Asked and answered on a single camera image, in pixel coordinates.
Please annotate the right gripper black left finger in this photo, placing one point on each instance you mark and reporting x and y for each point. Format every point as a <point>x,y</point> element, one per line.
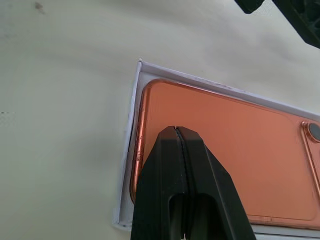
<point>157,187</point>

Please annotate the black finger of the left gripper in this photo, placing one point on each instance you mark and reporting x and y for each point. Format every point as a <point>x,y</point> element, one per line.
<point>250,5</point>
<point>305,17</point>

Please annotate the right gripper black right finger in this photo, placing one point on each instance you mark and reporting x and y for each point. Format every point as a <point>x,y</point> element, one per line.
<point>207,187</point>

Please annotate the orange smartphone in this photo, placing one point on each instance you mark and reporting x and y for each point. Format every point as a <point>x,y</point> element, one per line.
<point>225,137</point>

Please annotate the white phone box tray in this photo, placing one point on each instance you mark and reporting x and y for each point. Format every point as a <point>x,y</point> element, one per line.
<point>136,100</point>

